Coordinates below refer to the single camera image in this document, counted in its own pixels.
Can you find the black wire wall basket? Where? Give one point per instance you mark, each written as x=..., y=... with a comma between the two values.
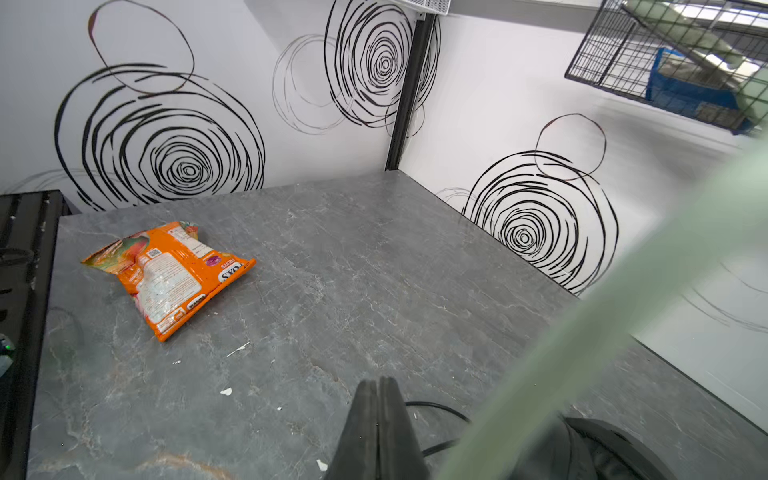
x=615, y=55

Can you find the aluminium wall rail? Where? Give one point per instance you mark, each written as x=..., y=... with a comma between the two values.
x=569, y=15

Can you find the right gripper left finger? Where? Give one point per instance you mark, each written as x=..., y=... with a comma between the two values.
x=356, y=453

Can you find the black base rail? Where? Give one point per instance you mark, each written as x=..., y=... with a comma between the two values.
x=29, y=225

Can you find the green blue items in basket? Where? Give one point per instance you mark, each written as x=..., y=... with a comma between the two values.
x=711, y=64

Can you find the mint green headphones with cable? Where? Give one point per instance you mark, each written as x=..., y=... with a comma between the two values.
x=722, y=216

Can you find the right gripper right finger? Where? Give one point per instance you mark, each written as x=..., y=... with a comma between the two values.
x=400, y=456

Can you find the orange snack bag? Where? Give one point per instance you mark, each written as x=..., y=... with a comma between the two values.
x=169, y=273

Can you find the black headphones with cable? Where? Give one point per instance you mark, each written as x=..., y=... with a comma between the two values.
x=580, y=448

